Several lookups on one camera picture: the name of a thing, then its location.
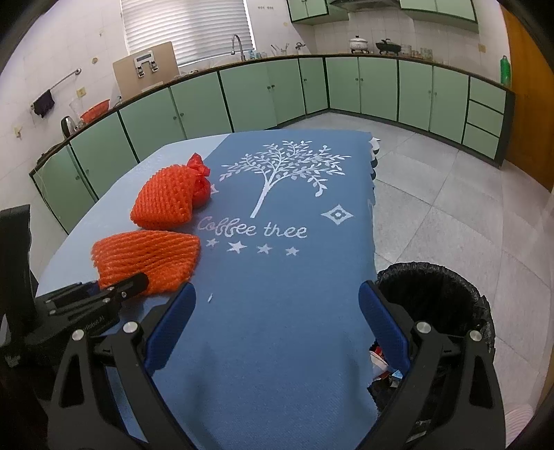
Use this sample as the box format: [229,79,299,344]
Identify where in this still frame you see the green wall cabinet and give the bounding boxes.
[288,0,349,24]
[398,0,479,24]

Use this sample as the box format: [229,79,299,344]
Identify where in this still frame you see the dark hanging cloth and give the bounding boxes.
[32,91,56,118]

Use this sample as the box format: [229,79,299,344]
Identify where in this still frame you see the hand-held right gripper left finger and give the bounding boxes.
[45,283,197,450]

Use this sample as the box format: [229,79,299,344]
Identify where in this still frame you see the red plastic basin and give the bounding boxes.
[80,99,111,122]

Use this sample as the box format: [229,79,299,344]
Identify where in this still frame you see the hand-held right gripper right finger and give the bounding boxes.
[358,280,507,450]

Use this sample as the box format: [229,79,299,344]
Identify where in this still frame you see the crumpled packaging pile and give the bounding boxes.
[368,342,412,390]

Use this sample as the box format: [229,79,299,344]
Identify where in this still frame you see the range hood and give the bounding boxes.
[329,0,401,9]

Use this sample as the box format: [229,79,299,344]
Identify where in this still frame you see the large orange foam net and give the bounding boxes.
[131,162,200,229]

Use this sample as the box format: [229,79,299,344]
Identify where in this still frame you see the red plastic bag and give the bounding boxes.
[187,153,211,209]

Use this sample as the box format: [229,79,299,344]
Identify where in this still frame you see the green kitchen base cabinets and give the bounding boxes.
[29,56,516,234]

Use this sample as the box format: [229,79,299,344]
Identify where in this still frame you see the brown cardboard box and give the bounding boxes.
[113,42,179,98]

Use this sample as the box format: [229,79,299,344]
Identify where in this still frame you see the light blue tablecloth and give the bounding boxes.
[35,133,230,450]

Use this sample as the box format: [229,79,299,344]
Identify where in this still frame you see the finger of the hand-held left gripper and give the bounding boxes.
[37,272,150,343]

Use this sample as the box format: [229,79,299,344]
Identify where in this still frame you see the pink striped cloth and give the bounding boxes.
[504,402,537,450]

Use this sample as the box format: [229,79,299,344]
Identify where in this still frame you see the brown wooden door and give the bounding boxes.
[504,13,554,191]

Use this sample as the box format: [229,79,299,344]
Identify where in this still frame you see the white window blind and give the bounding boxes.
[120,0,256,68]

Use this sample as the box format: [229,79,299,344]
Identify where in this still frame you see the bin with black bag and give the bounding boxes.
[368,262,496,450]

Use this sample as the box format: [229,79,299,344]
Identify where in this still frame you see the steel towel rail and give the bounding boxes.
[31,68,82,109]

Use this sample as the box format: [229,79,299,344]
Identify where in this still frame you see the blue tree print mat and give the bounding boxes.
[104,130,378,450]

